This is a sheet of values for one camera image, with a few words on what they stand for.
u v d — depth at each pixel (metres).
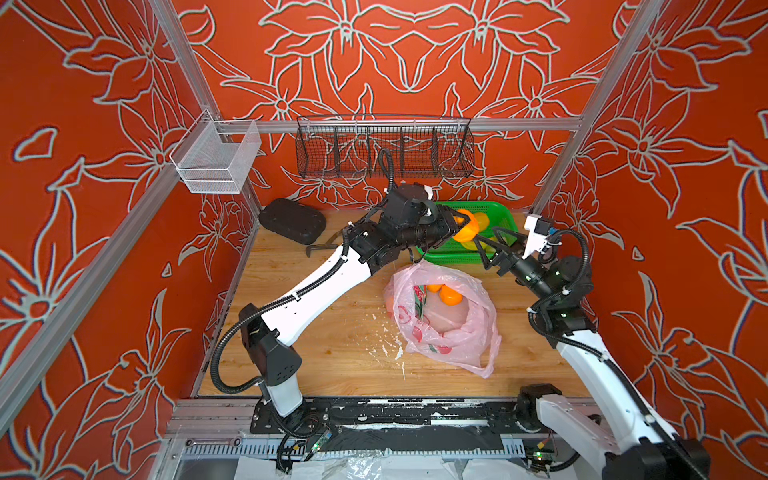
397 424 0.73
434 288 0.92
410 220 0.51
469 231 0.63
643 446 0.39
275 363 0.47
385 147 0.97
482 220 1.10
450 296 0.90
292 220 1.10
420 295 0.88
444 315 0.91
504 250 0.58
